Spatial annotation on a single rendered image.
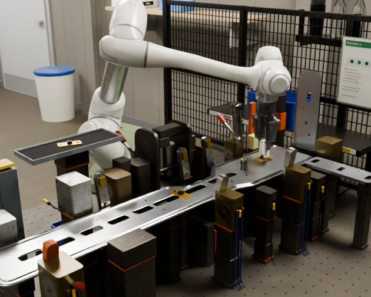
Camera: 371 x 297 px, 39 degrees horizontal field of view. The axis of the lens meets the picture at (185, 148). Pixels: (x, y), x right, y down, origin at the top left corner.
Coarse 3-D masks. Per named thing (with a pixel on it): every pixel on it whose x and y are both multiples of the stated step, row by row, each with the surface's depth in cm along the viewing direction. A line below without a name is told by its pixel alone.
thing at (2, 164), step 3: (3, 159) 175; (6, 159) 175; (0, 162) 173; (3, 162) 173; (6, 162) 173; (9, 162) 173; (12, 162) 173; (0, 165) 170; (3, 165) 170; (6, 165) 171; (9, 165) 171; (12, 165) 172; (0, 168) 169; (3, 168) 170
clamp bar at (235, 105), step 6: (234, 108) 219; (240, 108) 217; (234, 114) 219; (240, 114) 221; (234, 120) 220; (240, 120) 222; (234, 126) 221; (240, 126) 222; (234, 132) 222; (240, 132) 223
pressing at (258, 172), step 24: (216, 168) 209; (264, 168) 209; (168, 192) 188; (96, 216) 171; (120, 216) 171; (144, 216) 171; (168, 216) 171; (24, 240) 156; (96, 240) 156; (0, 264) 144; (24, 264) 144
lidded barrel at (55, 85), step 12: (36, 72) 592; (48, 72) 589; (60, 72) 589; (72, 72) 603; (36, 84) 603; (48, 84) 590; (60, 84) 593; (72, 84) 607; (48, 96) 596; (60, 96) 598; (72, 96) 612; (48, 108) 602; (60, 108) 603; (72, 108) 617; (48, 120) 609; (60, 120) 609
